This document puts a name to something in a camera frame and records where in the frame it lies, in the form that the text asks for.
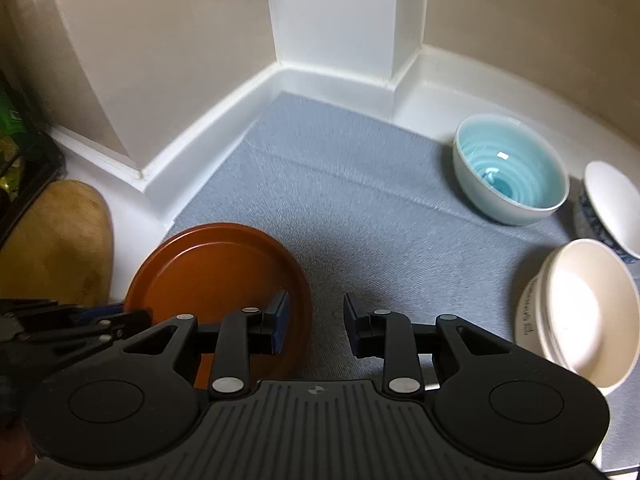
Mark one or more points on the white bowl blue pattern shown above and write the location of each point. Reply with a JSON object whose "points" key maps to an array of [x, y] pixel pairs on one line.
{"points": [[610, 205]]}

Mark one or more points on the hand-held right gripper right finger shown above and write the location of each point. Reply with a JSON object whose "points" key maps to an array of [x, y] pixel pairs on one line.
{"points": [[350, 324]]}

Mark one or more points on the grey woven mat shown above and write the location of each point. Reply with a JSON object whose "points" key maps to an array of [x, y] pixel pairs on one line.
{"points": [[350, 210]]}

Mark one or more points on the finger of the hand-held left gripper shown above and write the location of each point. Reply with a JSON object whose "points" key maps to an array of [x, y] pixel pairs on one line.
{"points": [[70, 342], [100, 314]]}

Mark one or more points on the cream bowl with printed side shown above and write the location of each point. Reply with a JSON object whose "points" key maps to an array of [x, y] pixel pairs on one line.
{"points": [[530, 310]]}

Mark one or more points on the light blue glazed bowl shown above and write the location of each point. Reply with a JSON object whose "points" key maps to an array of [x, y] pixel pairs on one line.
{"points": [[510, 170]]}

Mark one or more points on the black tray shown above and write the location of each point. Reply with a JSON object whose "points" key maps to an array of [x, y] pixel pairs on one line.
{"points": [[35, 175]]}

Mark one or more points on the round brown plate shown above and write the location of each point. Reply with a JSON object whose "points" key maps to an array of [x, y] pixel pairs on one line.
{"points": [[200, 270]]}

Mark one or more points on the wooden cutting board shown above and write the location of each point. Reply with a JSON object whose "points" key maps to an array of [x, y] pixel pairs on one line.
{"points": [[55, 240]]}

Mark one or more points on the green packet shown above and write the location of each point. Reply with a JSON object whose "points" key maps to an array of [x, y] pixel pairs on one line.
{"points": [[10, 110]]}

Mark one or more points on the plain cream bowl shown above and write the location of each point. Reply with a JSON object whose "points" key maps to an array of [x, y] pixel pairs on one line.
{"points": [[590, 310]]}

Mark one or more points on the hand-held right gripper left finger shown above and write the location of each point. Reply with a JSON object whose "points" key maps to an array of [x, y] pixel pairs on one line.
{"points": [[279, 322]]}

